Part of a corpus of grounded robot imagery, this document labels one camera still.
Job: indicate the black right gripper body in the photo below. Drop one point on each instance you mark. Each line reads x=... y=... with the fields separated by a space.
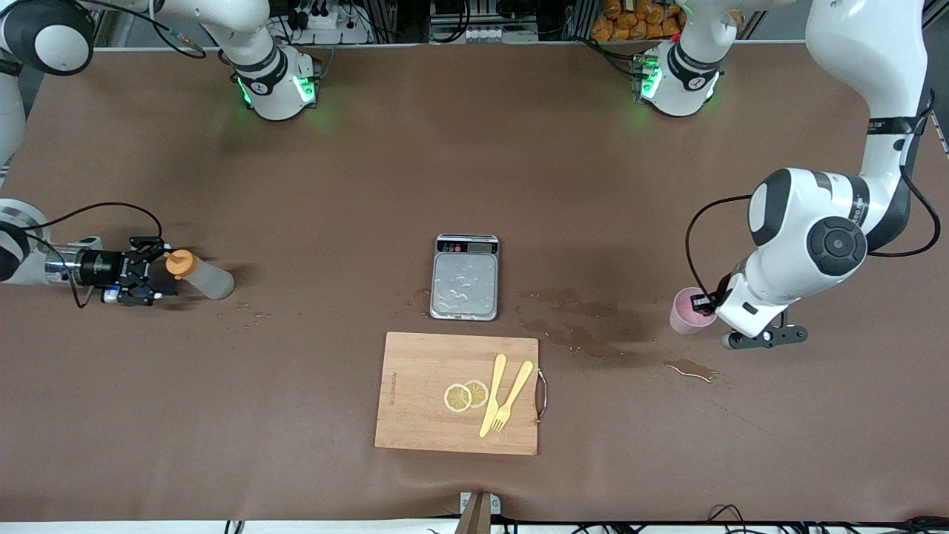
x=98 y=268

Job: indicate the pink plastic cup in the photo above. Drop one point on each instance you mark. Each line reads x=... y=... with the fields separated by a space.
x=682 y=319

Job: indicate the translucent sauce bottle orange cap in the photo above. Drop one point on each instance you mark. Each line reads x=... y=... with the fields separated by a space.
x=207 y=280

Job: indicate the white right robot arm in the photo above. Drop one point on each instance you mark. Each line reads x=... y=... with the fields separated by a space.
x=270 y=85

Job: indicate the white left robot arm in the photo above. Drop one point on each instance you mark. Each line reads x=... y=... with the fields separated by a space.
x=875 y=44

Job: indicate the brown table mat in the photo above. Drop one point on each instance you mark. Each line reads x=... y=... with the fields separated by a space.
x=222 y=415

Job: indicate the yellow plastic fork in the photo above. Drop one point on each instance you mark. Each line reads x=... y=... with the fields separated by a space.
x=515 y=389

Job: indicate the yellow plastic knife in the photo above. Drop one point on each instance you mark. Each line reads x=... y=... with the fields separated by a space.
x=494 y=386

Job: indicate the silver digital kitchen scale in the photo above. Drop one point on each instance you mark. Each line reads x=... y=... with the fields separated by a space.
x=463 y=289

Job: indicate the lemon slice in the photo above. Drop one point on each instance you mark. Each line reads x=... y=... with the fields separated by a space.
x=457 y=398
x=478 y=391

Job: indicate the white power strip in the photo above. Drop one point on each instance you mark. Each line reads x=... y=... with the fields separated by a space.
x=326 y=22

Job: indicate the orange bread rolls bag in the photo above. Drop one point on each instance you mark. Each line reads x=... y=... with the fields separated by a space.
x=630 y=18

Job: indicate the metal table edge bracket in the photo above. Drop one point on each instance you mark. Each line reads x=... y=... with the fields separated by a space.
x=480 y=506

